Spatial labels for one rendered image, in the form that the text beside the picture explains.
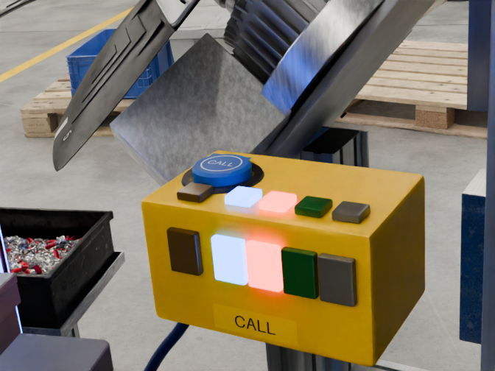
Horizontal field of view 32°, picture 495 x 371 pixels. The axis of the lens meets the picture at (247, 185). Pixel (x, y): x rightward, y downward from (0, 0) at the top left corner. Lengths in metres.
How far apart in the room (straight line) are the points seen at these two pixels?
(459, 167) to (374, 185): 2.92
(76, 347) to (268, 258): 0.13
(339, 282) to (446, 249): 2.33
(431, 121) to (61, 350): 3.35
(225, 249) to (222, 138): 0.41
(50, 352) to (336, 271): 0.18
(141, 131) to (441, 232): 2.10
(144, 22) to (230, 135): 0.23
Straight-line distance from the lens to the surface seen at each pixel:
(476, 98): 1.07
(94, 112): 1.08
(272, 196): 0.53
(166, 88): 0.94
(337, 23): 0.88
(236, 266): 0.53
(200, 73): 0.94
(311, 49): 0.88
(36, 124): 4.24
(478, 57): 1.06
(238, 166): 0.56
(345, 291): 0.50
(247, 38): 0.95
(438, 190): 3.26
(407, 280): 0.56
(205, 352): 2.36
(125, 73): 1.06
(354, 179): 0.56
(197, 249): 0.54
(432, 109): 3.81
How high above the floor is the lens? 1.29
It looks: 22 degrees down
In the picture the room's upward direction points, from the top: 5 degrees counter-clockwise
